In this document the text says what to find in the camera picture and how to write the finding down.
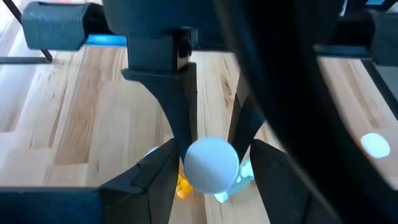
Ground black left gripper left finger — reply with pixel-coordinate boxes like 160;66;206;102
99;138;181;224

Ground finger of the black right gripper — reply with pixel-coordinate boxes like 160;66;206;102
121;63;199;162
228;71;266;154

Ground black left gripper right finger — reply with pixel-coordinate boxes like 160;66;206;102
250;139;340;224

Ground teal medicine bottle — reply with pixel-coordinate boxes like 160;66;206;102
213;157;255;204

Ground amber medicine bottle white cap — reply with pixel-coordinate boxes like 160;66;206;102
144;146;194;200
359;132;391;159
183;136;241;195

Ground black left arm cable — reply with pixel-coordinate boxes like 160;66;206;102
214;0;398;224

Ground wooden shelf black metal frame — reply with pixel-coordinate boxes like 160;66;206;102
0;0;53;65

